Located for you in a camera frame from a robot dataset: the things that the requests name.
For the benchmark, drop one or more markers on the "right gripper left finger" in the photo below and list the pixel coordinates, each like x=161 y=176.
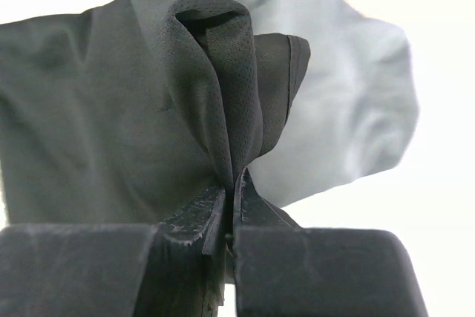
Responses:
x=173 y=268

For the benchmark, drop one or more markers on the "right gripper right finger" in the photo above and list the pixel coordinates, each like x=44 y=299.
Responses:
x=282 y=269

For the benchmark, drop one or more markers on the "black t-shirt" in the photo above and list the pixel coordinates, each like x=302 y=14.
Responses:
x=126 y=112

